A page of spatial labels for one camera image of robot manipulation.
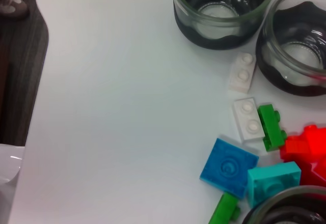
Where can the bright red building brick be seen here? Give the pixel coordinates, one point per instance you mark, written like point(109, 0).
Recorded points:
point(305, 145)

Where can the white two-stud building plate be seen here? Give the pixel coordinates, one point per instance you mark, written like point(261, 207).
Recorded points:
point(249, 119)
point(242, 73)

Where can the green building brick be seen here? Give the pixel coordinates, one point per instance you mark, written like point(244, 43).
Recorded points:
point(271, 128)
point(224, 210)

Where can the glass teacup black sleeve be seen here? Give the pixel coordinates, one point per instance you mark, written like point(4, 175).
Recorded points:
point(275, 79)
point(219, 40)
point(280, 201)

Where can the white glossy plastic object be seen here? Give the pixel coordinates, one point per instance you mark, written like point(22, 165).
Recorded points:
point(9, 173)

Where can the teal building brick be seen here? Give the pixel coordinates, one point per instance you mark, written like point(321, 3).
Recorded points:
point(272, 183)

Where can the blue square building plate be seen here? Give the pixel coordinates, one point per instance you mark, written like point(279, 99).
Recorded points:
point(228, 168)

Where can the dark red building brick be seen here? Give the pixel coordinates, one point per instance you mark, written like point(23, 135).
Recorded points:
point(314, 175)

